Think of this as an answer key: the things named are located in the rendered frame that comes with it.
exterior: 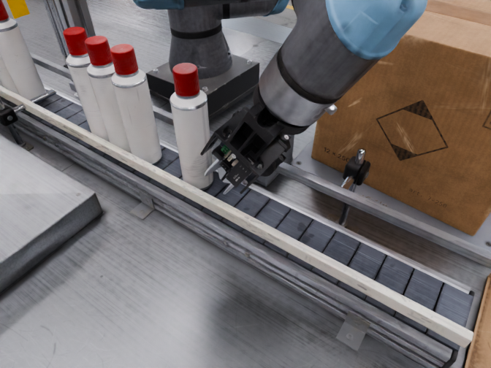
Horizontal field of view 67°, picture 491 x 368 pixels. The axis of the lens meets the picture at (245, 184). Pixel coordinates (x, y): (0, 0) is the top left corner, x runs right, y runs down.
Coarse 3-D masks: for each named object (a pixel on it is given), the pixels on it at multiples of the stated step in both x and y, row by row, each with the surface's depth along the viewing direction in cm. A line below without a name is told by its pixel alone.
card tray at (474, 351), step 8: (488, 280) 55; (488, 288) 54; (488, 296) 53; (480, 304) 52; (488, 304) 52; (480, 312) 51; (488, 312) 51; (480, 320) 51; (488, 320) 51; (480, 328) 50; (488, 328) 50; (480, 336) 49; (488, 336) 49; (472, 344) 48; (480, 344) 48; (488, 344) 48; (472, 352) 48; (480, 352) 48; (488, 352) 48; (472, 360) 47; (480, 360) 47; (488, 360) 47
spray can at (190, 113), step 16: (192, 64) 50; (176, 80) 49; (192, 80) 49; (176, 96) 51; (192, 96) 50; (176, 112) 51; (192, 112) 51; (176, 128) 54; (192, 128) 53; (208, 128) 55; (192, 144) 55; (192, 160) 57; (208, 160) 58; (192, 176) 59; (208, 176) 60
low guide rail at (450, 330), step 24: (48, 120) 72; (96, 144) 66; (144, 168) 61; (192, 192) 57; (240, 216) 53; (288, 240) 50; (312, 264) 49; (336, 264) 47; (360, 288) 46; (384, 288) 45; (408, 312) 44; (432, 312) 43; (456, 336) 41
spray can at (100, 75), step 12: (96, 36) 56; (96, 48) 54; (108, 48) 56; (96, 60) 56; (108, 60) 56; (96, 72) 57; (108, 72) 57; (96, 84) 58; (108, 84) 58; (96, 96) 60; (108, 96) 59; (108, 108) 60; (108, 120) 62; (120, 120) 62; (108, 132) 64; (120, 132) 64; (120, 144) 66
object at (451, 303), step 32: (0, 96) 82; (256, 192) 61; (288, 224) 57; (320, 224) 57; (288, 256) 52; (352, 256) 53; (384, 256) 52; (352, 288) 49; (416, 288) 49; (448, 288) 49
